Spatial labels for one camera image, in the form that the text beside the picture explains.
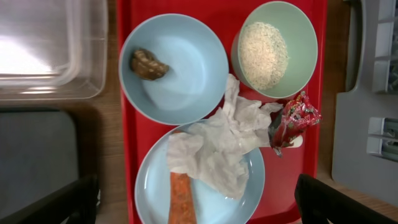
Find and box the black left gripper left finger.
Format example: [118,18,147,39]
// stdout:
[1,175,99,224]

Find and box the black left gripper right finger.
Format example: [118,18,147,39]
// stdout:
[295,174,397,224]

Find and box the light blue plate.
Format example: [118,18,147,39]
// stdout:
[134,131,265,224]

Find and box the red snack wrapper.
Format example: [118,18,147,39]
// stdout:
[268,91,322,157]

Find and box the orange carrot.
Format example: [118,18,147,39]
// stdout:
[167,129,198,224]

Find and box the white tissue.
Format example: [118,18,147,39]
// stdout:
[167,75,283,200]

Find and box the grey dishwasher rack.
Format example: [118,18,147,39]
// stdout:
[331,0,397,205]

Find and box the red plastic tray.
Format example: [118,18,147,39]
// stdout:
[116,0,327,223]

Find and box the brown food scrap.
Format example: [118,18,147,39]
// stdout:
[130,49,170,81]

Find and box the clear plastic bin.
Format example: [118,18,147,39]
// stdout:
[1,0,108,101]

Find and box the green bowl with rice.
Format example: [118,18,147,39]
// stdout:
[231,1,320,98]

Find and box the light blue bowl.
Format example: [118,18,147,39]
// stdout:
[119,14,229,125]

